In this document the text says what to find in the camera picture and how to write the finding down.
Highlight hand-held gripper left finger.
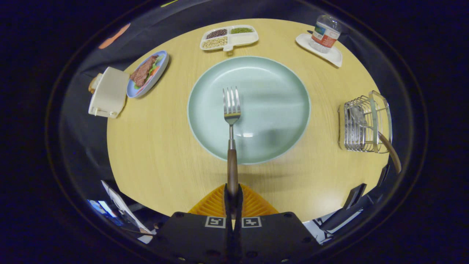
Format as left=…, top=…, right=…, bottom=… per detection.
left=155, top=184, right=235, bottom=264

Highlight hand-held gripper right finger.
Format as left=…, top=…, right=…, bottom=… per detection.
left=234, top=184, right=322, bottom=264

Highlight wooden handled metal fork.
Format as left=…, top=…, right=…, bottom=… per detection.
left=223, top=87, right=241, bottom=200

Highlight wooden handled metal spoon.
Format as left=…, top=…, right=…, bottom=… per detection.
left=348, top=106, right=402, bottom=174

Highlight large pale green plate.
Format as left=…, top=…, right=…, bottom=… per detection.
left=187, top=56, right=311, bottom=165

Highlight lit blue screen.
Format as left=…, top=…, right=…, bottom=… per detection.
left=87, top=199, right=125, bottom=226

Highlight small blue plate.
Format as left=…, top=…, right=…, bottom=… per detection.
left=126, top=50, right=170, bottom=99

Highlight green and orange vegetables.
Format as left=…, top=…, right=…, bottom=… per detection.
left=134, top=55, right=164, bottom=95

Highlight brown meat slice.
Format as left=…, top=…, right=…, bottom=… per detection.
left=130, top=55, right=159, bottom=88

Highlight white toaster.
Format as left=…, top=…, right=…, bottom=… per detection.
left=88, top=67, right=130, bottom=118

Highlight pale yellow soybeans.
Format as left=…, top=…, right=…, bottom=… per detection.
left=202, top=36, right=228, bottom=49

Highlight white divided dish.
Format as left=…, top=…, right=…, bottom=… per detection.
left=200, top=25, right=259, bottom=52

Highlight white square coaster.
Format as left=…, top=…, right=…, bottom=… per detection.
left=295, top=33, right=343, bottom=68

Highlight toasted bread slice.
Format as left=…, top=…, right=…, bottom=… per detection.
left=88, top=73, right=103, bottom=94

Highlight red capped water bottle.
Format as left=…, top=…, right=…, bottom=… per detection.
left=309, top=15, right=342, bottom=54

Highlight metal wire basket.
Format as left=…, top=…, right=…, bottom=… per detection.
left=338, top=91, right=393, bottom=153

